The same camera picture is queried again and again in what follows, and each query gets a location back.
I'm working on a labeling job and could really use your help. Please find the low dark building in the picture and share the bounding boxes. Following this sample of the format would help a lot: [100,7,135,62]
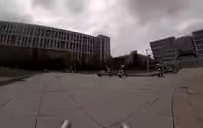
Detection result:
[110,50,156,71]

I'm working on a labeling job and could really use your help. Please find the grey concrete slab pavement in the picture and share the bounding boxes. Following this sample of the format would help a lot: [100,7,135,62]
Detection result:
[0,66,203,128]

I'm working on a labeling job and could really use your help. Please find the row of parked bicycles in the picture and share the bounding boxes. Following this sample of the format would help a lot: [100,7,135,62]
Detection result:
[96,63,182,79]

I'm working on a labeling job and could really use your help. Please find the pale lamp pole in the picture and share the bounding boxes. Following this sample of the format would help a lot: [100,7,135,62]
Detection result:
[145,48,150,73]

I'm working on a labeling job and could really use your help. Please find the long pale curved building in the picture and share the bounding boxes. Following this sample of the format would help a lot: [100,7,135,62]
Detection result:
[0,19,112,72]

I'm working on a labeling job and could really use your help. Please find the robot's own part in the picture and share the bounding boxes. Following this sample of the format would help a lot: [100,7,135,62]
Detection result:
[120,122,130,128]
[60,119,71,128]

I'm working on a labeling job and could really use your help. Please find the grey stepped office building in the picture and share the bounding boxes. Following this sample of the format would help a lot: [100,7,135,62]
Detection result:
[149,26,203,69]

